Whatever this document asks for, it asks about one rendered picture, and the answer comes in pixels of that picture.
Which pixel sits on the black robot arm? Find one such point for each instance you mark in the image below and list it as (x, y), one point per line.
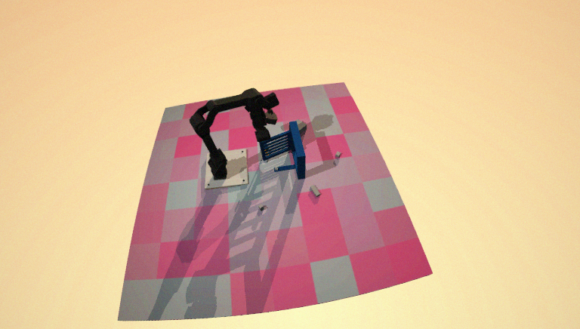
(253, 101)

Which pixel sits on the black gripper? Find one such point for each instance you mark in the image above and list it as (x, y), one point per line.
(261, 132)

